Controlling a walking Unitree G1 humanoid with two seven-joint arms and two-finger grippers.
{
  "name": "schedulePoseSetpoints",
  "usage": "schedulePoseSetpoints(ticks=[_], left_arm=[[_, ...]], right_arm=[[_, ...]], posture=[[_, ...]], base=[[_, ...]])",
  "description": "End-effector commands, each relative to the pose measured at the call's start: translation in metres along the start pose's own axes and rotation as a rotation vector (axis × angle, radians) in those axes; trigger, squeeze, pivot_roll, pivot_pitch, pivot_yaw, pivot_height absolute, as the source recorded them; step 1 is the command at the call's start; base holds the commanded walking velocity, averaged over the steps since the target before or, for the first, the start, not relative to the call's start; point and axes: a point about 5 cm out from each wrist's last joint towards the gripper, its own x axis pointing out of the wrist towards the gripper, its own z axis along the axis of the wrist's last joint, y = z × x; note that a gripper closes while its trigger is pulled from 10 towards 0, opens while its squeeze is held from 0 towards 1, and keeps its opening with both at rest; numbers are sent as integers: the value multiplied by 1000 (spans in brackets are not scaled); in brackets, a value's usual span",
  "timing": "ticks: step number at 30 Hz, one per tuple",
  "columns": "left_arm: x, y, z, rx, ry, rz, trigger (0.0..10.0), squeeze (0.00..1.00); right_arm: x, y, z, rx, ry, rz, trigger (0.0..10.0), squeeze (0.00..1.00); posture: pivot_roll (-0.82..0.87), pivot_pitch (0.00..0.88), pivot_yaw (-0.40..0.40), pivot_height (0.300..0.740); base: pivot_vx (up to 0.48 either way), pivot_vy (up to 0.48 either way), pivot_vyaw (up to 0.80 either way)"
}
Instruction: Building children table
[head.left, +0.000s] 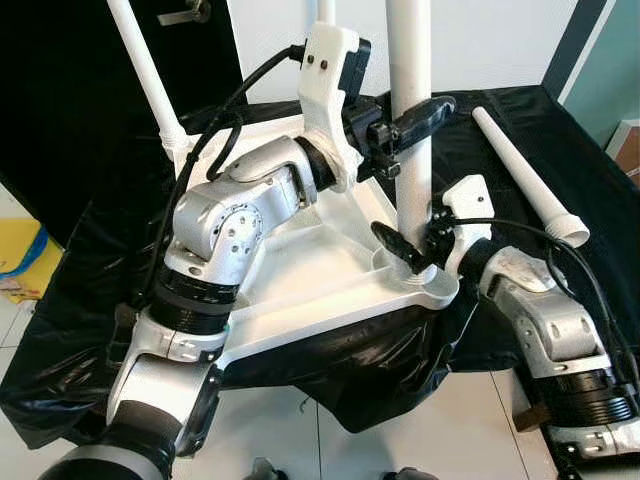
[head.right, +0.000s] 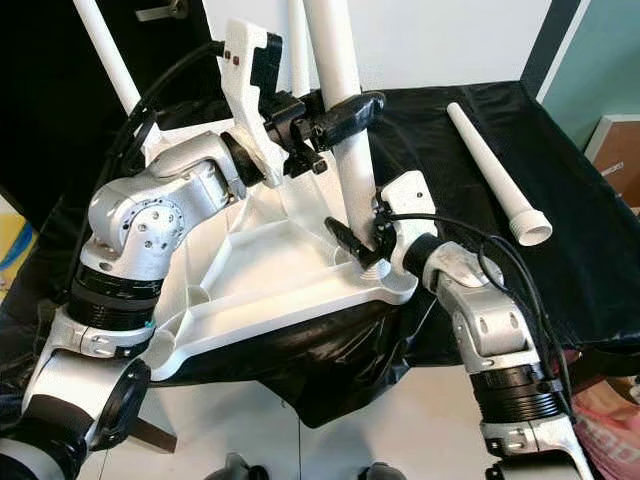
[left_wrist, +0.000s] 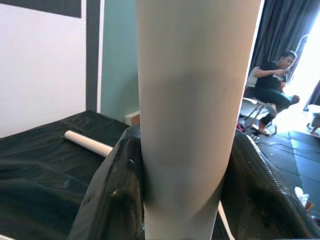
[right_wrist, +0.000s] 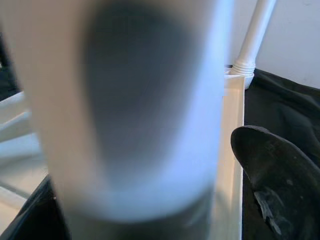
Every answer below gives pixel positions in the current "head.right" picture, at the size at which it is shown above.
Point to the yellow bag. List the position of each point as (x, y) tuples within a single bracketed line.
[(10, 245)]

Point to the black door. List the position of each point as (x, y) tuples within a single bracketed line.
[(50, 90)]

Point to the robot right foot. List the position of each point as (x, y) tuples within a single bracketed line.
[(377, 472)]

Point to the brown wooden cabinet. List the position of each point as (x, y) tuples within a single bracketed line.
[(618, 155)]

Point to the white plastic table top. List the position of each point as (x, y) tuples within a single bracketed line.
[(290, 270)]

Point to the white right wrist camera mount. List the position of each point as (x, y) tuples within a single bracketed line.
[(410, 195)]

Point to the white plastic table leg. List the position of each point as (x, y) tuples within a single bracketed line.
[(335, 50), (500, 175), (298, 40), (105, 50)]

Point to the white board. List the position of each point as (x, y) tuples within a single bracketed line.
[(450, 45)]

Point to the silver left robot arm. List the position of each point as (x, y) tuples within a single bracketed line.
[(150, 220)]

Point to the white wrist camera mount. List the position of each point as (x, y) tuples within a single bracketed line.
[(410, 195), (245, 90)]

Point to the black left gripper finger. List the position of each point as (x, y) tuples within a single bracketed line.
[(350, 115)]

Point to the pink plastic bag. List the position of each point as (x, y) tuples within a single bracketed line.
[(610, 430)]

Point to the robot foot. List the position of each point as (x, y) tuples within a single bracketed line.
[(237, 468), (377, 472)]

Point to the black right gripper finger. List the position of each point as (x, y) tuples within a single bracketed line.
[(345, 238)]

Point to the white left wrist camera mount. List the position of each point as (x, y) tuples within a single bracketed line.
[(245, 90)]

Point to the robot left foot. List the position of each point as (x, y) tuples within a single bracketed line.
[(237, 468)]

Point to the black plastic sheet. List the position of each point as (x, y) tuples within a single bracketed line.
[(580, 280)]

